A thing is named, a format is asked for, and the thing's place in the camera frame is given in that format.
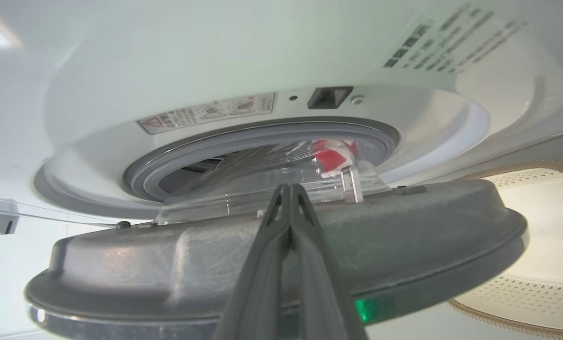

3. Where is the white front-load washing machine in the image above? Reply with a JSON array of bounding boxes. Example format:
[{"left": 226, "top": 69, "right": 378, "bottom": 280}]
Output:
[{"left": 31, "top": 0, "right": 563, "bottom": 222}]

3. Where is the grey warning label sticker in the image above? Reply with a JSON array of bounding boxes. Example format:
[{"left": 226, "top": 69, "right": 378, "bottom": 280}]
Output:
[{"left": 137, "top": 92, "right": 276, "bottom": 135}]

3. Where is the round glass washing machine door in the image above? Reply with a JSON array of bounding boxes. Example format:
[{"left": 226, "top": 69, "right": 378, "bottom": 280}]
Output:
[{"left": 24, "top": 165, "right": 530, "bottom": 340}]

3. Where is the red garment with striped cuffs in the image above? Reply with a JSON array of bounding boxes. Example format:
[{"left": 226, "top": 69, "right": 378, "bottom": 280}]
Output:
[{"left": 312, "top": 138, "right": 358, "bottom": 179}]

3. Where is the cream perforated laundry basket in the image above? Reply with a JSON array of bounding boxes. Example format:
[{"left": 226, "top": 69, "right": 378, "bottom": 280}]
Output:
[{"left": 448, "top": 161, "right": 563, "bottom": 340}]

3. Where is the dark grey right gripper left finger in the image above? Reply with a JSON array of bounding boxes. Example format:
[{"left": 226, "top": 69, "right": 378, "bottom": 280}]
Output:
[{"left": 213, "top": 184, "right": 292, "bottom": 340}]

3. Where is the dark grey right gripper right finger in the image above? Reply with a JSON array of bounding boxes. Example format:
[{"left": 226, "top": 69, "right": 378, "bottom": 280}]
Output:
[{"left": 284, "top": 184, "right": 369, "bottom": 340}]

